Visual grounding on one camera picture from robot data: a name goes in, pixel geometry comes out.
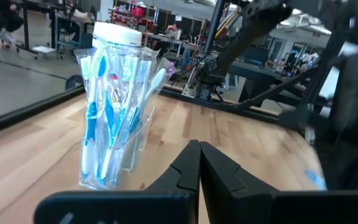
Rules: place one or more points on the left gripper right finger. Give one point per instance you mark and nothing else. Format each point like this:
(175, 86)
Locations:
(225, 183)

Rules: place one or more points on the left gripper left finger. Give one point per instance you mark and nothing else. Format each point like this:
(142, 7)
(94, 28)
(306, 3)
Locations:
(185, 174)

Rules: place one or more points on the blue white toothbrush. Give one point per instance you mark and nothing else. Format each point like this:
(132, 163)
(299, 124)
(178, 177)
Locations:
(87, 130)
(134, 115)
(315, 179)
(108, 115)
(120, 121)
(157, 81)

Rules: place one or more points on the clear acrylic organizer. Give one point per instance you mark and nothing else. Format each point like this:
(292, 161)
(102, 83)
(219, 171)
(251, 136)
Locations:
(135, 149)

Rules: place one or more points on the purple white toothbrush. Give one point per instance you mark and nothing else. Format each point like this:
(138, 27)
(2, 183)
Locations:
(169, 67)

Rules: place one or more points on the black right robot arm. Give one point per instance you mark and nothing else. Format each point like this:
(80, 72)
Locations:
(253, 28)

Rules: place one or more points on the yellow Lysol wipes canister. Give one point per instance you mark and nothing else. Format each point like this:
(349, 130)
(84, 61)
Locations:
(117, 34)

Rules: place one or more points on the red shelf unit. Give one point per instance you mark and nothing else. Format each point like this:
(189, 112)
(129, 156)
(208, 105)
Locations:
(132, 15)

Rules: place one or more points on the person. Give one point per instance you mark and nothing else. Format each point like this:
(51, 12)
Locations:
(2, 21)

